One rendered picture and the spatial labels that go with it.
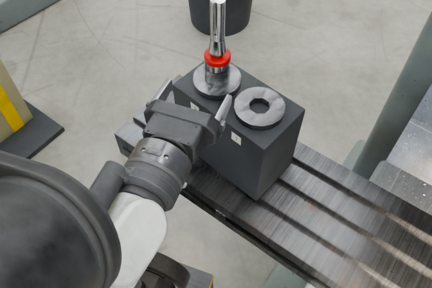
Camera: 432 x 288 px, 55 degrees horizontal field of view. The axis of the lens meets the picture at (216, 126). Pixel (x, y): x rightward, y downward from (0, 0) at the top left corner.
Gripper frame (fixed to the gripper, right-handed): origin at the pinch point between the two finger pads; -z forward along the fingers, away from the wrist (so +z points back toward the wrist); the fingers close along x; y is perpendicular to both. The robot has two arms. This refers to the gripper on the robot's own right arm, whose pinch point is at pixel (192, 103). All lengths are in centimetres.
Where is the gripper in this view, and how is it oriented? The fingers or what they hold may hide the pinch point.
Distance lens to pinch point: 67.9
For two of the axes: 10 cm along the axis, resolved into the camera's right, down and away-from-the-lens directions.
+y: 0.0, 6.1, 8.0
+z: -3.5, 7.5, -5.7
